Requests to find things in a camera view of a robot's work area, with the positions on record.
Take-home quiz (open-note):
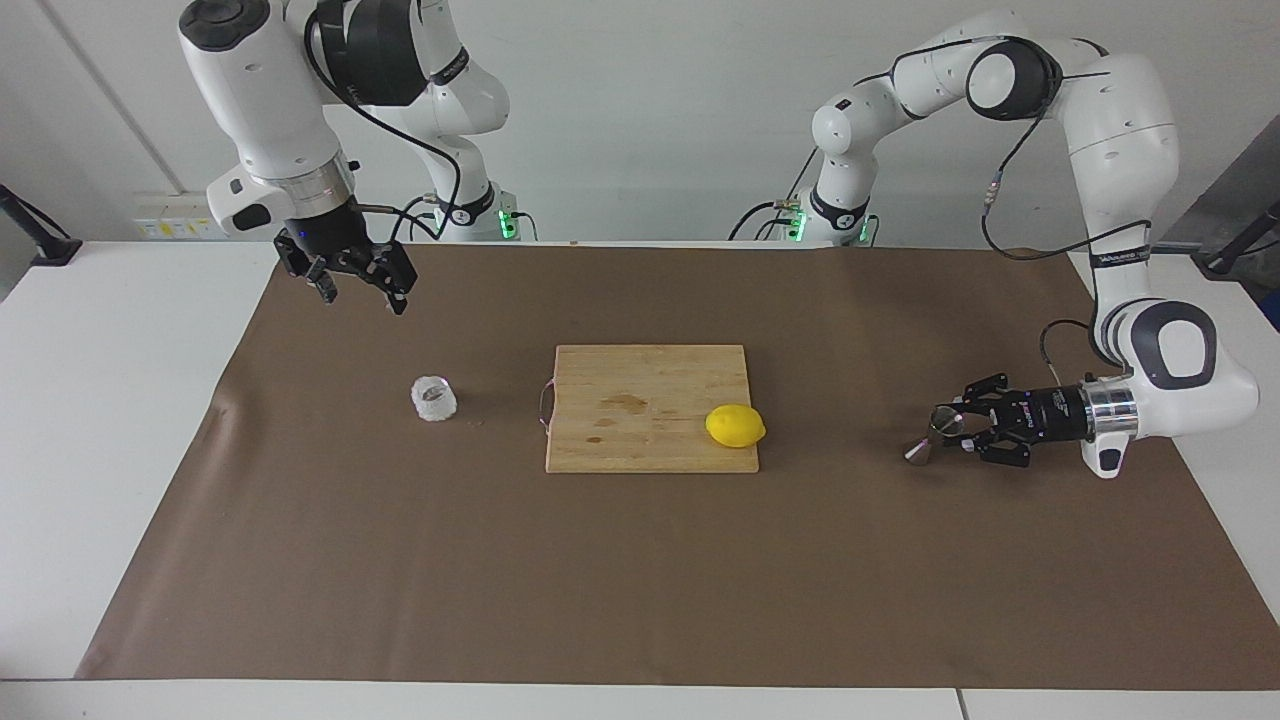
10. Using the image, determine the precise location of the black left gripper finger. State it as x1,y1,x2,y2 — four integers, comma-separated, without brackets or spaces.
960,373,1014,411
957,431,1034,470

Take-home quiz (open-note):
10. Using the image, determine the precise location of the steel double jigger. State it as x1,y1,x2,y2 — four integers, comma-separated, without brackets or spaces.
904,405,966,466

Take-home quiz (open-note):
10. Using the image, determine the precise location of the clear glass cup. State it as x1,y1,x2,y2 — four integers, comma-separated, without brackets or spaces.
410,375,459,423

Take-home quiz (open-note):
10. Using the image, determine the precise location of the black clamp stand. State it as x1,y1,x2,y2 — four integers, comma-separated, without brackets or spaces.
0,185,83,267
1200,200,1280,278

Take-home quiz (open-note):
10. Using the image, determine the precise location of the yellow lemon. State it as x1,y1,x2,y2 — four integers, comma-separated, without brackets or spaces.
705,404,768,449

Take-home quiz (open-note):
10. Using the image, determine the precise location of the dark grey panel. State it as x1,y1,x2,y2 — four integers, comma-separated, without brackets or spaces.
1160,115,1280,253

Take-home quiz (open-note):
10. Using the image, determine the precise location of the wooden cutting board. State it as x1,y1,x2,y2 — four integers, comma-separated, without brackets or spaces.
538,345,761,475

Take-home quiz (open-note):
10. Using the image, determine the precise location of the brown paper table mat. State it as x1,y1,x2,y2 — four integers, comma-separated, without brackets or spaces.
75,243,1280,691

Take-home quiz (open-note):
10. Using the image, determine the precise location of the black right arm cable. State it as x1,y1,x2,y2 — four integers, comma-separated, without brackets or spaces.
303,0,464,241

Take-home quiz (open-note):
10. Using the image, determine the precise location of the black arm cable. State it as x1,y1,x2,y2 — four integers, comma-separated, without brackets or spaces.
303,0,464,241
978,60,1153,373

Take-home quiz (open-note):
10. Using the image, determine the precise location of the white wall socket strip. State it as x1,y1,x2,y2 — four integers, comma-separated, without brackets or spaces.
135,195,226,241

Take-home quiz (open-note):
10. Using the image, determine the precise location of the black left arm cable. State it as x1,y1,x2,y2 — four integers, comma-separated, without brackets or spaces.
978,60,1153,373

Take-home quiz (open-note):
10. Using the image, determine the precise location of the black base cable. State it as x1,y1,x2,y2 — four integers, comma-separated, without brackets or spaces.
728,150,823,242

